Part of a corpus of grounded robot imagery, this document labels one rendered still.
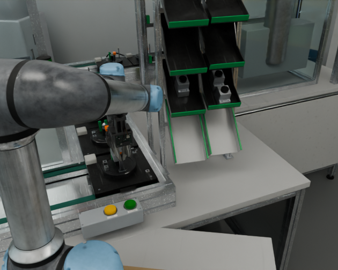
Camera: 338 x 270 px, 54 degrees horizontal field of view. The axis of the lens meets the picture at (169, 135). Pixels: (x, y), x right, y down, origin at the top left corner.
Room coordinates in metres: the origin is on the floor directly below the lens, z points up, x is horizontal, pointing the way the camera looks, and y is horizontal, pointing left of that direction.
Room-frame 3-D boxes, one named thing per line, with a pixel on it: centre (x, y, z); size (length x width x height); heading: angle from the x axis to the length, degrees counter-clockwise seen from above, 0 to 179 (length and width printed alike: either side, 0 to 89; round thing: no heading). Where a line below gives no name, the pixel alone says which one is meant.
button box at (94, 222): (0.84, 0.21, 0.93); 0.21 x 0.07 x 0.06; 110
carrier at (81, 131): (1.31, 0.29, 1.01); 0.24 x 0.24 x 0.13; 20
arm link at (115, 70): (0.98, 0.17, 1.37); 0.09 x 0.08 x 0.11; 165
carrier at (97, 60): (2.42, 0.40, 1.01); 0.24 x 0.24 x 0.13; 20
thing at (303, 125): (2.28, -0.74, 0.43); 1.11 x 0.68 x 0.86; 110
